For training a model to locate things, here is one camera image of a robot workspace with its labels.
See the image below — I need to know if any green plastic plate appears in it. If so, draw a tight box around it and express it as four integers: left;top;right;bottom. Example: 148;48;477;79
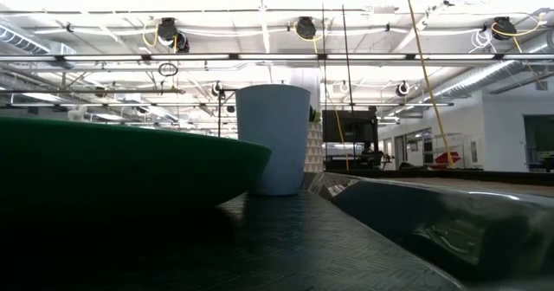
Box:
0;115;274;223

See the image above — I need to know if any white humanoid robot figure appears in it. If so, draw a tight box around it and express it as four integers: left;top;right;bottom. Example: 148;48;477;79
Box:
67;105;90;122

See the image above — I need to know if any dark green plastic tray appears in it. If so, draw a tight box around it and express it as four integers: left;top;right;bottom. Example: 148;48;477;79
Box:
0;171;554;291

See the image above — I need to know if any black background camera stand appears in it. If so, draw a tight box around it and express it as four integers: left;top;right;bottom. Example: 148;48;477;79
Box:
216;87;240;139

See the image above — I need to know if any black ceiling cable reel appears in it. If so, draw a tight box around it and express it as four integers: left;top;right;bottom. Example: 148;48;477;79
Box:
491;16;519;42
294;16;318;41
156;16;190;54

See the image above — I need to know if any succulent in white patterned pot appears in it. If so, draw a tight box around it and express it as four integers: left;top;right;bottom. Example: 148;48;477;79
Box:
302;104;325;174

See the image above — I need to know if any red background bin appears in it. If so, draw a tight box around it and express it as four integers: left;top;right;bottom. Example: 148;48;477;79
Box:
434;151;462;167

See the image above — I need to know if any light blue plastic cup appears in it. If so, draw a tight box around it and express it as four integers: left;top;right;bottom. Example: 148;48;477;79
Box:
235;83;312;197

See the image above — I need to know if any long ceiling light bar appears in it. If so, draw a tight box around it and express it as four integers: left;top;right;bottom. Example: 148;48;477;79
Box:
0;53;554;62

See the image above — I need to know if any thin black hanging cable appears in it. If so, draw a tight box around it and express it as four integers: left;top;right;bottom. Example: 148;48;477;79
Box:
320;0;328;113

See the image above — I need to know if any black aluminium table frame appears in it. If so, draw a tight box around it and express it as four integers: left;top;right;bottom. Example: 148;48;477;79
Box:
324;168;554;187

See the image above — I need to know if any yellow hanging cable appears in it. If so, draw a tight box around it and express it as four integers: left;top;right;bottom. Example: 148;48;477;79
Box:
403;0;454;169

